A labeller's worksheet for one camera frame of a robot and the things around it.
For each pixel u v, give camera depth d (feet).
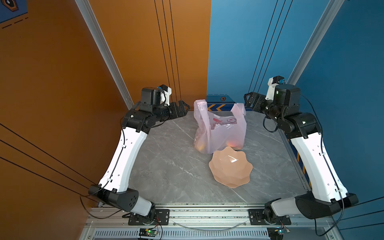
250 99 1.87
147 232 2.31
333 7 2.29
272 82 1.80
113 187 1.28
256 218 2.38
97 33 2.54
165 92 1.96
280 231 2.28
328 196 1.21
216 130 2.49
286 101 1.46
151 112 1.60
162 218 2.43
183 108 1.93
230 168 2.93
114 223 2.34
